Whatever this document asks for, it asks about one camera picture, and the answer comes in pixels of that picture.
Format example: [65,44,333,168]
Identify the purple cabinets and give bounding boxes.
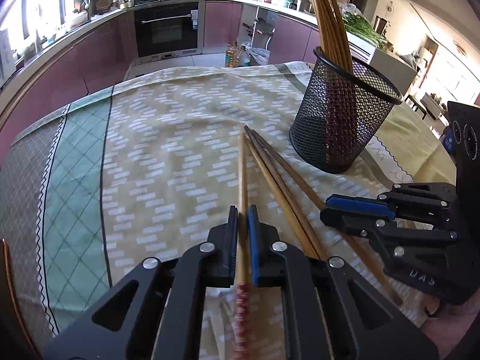
[1,11,137,158]
[202,0,320,64]

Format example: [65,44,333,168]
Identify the yellow green cloth mat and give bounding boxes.
[376,103,456,185]

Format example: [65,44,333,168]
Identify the cooking oil bottle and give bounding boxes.
[224,41,240,68]

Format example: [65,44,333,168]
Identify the lone wooden chopstick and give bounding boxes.
[234,133,249,359]

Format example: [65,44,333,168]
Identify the purple lower cabinets left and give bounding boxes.
[1,11,137,158]

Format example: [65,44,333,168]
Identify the purple lower cabinets right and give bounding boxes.
[202,0,320,64]

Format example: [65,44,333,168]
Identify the black built-in oven stove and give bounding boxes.
[133,0,205,60]

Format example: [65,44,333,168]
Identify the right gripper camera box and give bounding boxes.
[448,102,480,210]

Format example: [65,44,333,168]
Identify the pink sleeve right forearm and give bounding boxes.
[421,299,479,359]

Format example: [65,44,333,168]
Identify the green leafy vegetables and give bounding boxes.
[342,11,387,50]

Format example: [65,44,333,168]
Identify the black mesh utensil cup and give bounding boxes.
[289,47,402,174]

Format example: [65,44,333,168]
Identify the patterned beige green tablecloth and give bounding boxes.
[1,62,413,350]

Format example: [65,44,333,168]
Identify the dark sauce bottle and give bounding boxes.
[237,45,251,67]

